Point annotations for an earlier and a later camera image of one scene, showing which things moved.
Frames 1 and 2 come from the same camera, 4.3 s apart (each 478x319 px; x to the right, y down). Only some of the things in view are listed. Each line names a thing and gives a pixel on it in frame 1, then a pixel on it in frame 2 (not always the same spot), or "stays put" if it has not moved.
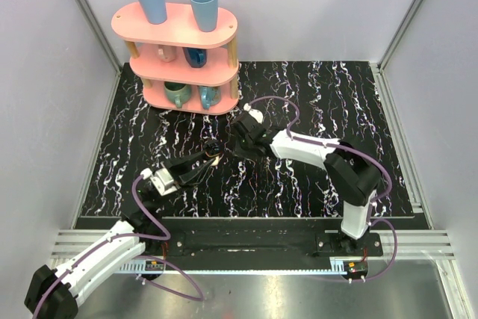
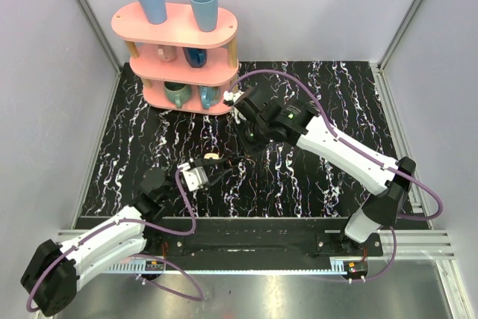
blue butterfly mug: x=210 y=95 stays put
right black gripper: x=239 y=152 -> x=262 y=144
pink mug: x=166 y=53 stays put
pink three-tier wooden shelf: x=182 y=70 stays put
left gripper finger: x=187 y=159 -> x=208 y=163
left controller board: x=151 y=265 stays put
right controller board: x=355 y=268 stays put
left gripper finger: x=187 y=176 -> x=223 y=175
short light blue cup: x=204 y=1 stays put
